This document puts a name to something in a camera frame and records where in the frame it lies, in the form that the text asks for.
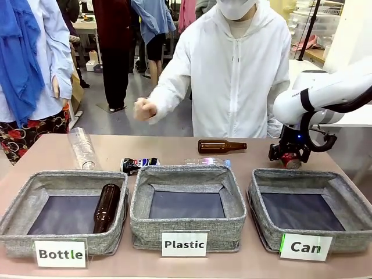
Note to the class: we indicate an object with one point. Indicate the mannequin hand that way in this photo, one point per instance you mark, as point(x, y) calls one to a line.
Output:
point(59, 93)

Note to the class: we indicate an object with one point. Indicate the person in white coat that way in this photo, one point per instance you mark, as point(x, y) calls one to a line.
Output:
point(232, 81)

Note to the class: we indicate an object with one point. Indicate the grey basket labelled Bottle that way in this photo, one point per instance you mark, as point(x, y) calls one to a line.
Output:
point(17, 203)

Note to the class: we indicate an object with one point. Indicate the person's right forearm white sleeve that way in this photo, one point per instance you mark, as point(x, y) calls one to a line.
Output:
point(171, 90)

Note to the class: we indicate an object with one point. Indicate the small white box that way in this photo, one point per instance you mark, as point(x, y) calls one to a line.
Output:
point(93, 65)

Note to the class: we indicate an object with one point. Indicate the translucent plastic storage drawers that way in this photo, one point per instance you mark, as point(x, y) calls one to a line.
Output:
point(316, 20)

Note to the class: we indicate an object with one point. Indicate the brown glass bottle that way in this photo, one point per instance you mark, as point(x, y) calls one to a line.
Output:
point(107, 207)
point(216, 146)

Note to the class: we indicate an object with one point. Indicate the black stand pole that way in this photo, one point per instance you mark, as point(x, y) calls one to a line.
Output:
point(308, 29)

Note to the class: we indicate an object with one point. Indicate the large clear plastic bottle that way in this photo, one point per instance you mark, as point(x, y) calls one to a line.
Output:
point(82, 148)

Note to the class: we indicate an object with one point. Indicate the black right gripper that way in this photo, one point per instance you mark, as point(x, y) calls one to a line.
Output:
point(292, 138)

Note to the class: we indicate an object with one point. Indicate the red crushed can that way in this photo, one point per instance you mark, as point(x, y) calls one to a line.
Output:
point(290, 161)

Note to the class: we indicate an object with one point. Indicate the white Bottle label sign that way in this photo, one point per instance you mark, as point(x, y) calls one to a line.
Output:
point(61, 253)

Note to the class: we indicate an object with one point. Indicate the person's right hand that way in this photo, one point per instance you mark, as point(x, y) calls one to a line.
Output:
point(143, 110)

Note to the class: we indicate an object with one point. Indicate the person in blue shirt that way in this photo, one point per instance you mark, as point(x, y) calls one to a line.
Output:
point(154, 23)

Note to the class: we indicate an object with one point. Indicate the crushed blue Pepsi can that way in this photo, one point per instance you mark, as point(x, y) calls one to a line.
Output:
point(139, 165)

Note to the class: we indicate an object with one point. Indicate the white background workbench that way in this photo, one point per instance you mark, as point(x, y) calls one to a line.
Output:
point(87, 26)

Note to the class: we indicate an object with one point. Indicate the blue scarf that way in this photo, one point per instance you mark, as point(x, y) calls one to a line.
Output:
point(17, 58)

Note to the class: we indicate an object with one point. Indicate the pink cloth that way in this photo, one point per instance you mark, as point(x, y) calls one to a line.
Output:
point(305, 45)

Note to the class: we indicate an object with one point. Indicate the person in dark red top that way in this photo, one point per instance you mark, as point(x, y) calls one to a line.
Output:
point(116, 43)

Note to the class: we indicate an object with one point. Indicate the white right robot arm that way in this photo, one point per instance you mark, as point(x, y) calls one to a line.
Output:
point(322, 87)

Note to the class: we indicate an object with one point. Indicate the grey basket labelled Plastic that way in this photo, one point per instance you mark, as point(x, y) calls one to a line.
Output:
point(186, 229)

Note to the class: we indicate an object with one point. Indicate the cardboard box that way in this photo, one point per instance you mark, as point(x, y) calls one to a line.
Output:
point(76, 93)

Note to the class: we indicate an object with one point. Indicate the grey basket labelled Can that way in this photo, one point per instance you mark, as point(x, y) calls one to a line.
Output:
point(351, 200)

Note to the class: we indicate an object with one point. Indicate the white Can label sign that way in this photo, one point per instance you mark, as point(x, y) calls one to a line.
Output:
point(305, 247)

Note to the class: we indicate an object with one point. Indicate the floral red black skirt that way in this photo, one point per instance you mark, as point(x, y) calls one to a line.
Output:
point(37, 128)

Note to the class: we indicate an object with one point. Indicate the person's left forearm white sleeve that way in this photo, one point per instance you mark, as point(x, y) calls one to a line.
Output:
point(277, 122)

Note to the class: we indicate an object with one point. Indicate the light blue mannequin shirt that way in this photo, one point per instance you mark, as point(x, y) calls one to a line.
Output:
point(58, 52)

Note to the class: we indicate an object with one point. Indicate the white Plastic label sign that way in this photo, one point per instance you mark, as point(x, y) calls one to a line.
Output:
point(184, 244)

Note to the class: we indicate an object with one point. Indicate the pink hanging garment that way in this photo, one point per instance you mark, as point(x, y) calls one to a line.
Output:
point(186, 11)

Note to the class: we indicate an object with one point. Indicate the crushed clear plastic bottle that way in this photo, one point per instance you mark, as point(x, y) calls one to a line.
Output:
point(206, 161)

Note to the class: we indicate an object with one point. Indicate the white face mask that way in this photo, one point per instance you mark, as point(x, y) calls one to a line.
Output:
point(236, 8)

